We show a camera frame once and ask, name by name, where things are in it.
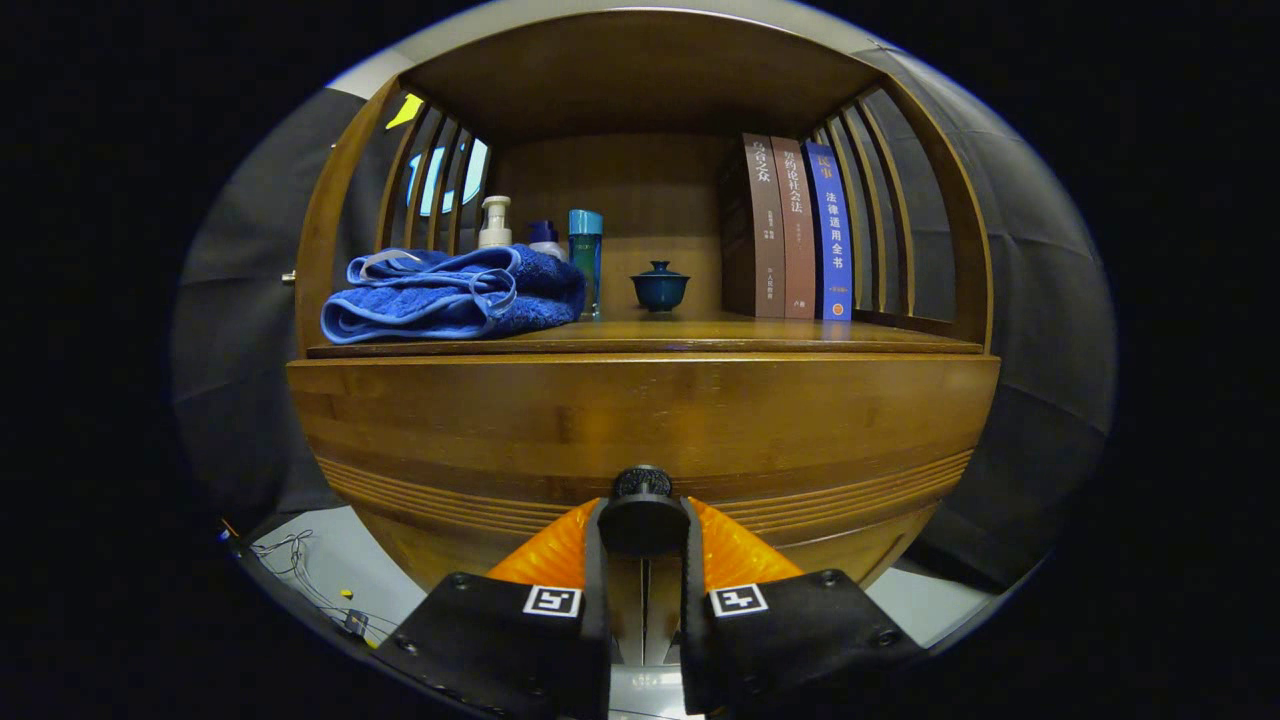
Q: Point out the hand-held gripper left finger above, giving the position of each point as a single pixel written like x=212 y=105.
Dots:
x=597 y=620

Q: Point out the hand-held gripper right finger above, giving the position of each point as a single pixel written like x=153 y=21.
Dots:
x=695 y=640

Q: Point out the white pump bottle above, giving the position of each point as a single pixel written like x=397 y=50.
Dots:
x=495 y=225

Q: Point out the reddish brown book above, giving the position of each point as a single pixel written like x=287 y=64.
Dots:
x=797 y=230

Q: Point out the clear teal bottle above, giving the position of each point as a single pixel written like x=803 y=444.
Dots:
x=586 y=260

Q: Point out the white lotion bottle blue cap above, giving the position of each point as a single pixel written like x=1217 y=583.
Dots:
x=545 y=238

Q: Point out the wooden cabinet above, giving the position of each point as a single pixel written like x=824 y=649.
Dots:
x=640 y=80

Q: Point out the wooden countertop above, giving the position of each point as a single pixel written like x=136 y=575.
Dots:
x=700 y=332

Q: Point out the folded blue towel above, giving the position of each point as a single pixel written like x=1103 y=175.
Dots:
x=450 y=295

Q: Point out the blue book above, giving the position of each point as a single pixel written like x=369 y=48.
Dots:
x=832 y=230

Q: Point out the wooden drawer with black knob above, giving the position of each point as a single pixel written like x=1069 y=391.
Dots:
x=640 y=410

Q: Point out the dark brown book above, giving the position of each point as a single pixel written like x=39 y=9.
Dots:
x=765 y=230

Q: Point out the dark blue lidded teacup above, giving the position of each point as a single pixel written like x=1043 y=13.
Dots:
x=660 y=288

